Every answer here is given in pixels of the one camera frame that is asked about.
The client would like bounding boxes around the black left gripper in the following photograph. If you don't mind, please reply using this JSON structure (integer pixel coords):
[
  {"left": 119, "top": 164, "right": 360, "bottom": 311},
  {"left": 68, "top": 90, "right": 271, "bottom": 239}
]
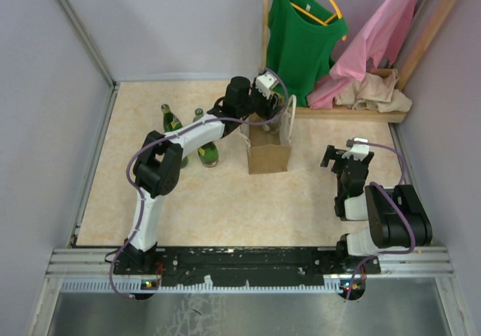
[{"left": 238, "top": 77, "right": 283, "bottom": 122}]

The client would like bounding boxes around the clear glass bottle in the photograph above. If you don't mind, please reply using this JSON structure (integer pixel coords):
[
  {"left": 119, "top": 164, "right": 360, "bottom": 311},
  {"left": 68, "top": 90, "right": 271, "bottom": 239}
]
[{"left": 192, "top": 108, "right": 204, "bottom": 123}]

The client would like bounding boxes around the green bottle yellow label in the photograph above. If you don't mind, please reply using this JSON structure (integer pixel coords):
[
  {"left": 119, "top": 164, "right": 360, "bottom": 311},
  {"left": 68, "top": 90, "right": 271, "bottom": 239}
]
[{"left": 161, "top": 104, "right": 183, "bottom": 132}]

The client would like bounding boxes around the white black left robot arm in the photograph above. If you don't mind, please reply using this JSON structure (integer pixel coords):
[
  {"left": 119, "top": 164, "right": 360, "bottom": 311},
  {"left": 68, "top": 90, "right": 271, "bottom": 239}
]
[{"left": 122, "top": 70, "right": 297, "bottom": 274}]

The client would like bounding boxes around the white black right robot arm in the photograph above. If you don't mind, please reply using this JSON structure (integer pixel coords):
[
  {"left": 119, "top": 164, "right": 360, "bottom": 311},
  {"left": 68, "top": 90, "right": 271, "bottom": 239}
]
[{"left": 321, "top": 145, "right": 433, "bottom": 273}]

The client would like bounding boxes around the clear bottle in bag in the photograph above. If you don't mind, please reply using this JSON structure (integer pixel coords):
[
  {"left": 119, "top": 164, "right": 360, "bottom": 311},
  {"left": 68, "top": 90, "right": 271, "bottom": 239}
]
[{"left": 262, "top": 116, "right": 282, "bottom": 135}]

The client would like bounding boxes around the brown canvas bag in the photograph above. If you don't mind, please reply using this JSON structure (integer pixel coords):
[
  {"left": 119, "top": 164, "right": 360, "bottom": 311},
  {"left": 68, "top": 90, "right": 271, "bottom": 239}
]
[{"left": 240, "top": 95, "right": 297, "bottom": 174}]

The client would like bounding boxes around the beige crumpled cloth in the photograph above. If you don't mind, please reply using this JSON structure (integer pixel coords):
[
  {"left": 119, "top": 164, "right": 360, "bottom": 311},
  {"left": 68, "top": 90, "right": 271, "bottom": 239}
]
[{"left": 334, "top": 69, "right": 413, "bottom": 113}]

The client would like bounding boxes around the green tank top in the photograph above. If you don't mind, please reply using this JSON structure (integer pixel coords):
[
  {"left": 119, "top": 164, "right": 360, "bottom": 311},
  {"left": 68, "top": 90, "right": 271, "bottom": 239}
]
[{"left": 266, "top": 0, "right": 349, "bottom": 107}]

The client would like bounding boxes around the pink shirt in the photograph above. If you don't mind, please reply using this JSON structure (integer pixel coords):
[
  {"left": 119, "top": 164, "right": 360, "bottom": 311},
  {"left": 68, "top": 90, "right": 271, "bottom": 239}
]
[{"left": 307, "top": 0, "right": 416, "bottom": 109}]

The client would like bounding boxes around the yellow clothes hanger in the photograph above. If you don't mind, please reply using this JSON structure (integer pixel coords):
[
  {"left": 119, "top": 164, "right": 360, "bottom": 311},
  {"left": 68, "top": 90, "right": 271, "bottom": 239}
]
[{"left": 283, "top": 0, "right": 349, "bottom": 44}]

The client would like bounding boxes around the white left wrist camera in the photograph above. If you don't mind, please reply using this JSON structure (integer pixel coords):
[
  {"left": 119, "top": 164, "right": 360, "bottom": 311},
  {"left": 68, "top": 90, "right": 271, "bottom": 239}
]
[{"left": 254, "top": 71, "right": 279, "bottom": 99}]

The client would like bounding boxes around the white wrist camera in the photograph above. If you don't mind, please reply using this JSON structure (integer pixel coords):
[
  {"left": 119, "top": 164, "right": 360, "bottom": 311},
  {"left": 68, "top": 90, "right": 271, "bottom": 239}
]
[
  {"left": 254, "top": 71, "right": 279, "bottom": 99},
  {"left": 343, "top": 138, "right": 370, "bottom": 161}
]

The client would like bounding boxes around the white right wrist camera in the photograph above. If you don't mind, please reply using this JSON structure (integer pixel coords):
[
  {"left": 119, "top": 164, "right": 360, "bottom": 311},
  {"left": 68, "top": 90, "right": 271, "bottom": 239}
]
[{"left": 343, "top": 138, "right": 370, "bottom": 161}]

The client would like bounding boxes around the wooden clothes rack frame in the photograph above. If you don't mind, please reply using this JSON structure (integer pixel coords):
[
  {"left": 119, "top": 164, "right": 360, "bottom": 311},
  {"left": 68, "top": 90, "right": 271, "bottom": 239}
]
[{"left": 256, "top": 0, "right": 473, "bottom": 124}]

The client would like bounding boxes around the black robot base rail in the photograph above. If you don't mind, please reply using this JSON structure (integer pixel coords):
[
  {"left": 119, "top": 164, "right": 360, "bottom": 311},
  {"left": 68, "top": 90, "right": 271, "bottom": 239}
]
[{"left": 113, "top": 246, "right": 362, "bottom": 287}]

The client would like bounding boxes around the aluminium frame rail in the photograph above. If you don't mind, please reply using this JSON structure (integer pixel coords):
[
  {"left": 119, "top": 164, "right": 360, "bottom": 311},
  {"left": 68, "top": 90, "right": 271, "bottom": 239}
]
[{"left": 46, "top": 247, "right": 454, "bottom": 295}]

